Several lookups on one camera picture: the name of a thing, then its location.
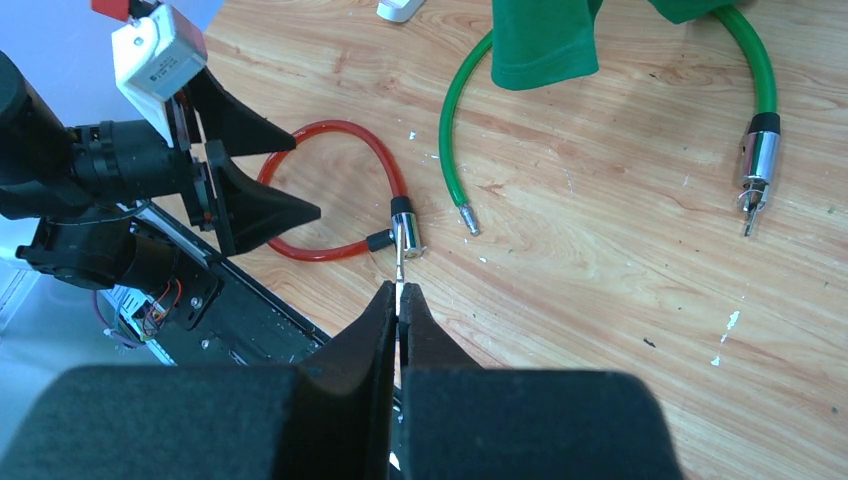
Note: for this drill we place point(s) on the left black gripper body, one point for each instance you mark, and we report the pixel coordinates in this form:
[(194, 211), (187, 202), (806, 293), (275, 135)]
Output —
[(58, 172)]

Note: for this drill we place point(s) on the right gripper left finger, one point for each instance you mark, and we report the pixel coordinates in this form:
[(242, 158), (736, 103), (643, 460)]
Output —
[(325, 417)]

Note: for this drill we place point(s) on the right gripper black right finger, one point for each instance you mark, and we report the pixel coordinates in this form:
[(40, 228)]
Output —
[(464, 421)]

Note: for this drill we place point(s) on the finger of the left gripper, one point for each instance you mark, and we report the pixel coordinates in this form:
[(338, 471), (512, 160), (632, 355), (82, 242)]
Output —
[(245, 213)]

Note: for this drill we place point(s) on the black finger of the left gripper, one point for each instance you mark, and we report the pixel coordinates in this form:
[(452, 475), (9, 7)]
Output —
[(242, 131)]

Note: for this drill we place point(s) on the keys for green lock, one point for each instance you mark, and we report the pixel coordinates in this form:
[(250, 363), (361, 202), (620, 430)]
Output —
[(752, 201)]

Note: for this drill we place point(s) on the white metal clothes rack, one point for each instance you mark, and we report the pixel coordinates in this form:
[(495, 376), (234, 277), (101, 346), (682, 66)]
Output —
[(398, 11)]

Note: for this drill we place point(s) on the green cloth garment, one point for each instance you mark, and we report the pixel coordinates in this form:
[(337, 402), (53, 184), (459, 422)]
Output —
[(539, 43)]

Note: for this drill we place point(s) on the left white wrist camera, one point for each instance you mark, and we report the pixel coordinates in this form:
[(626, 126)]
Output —
[(155, 54)]

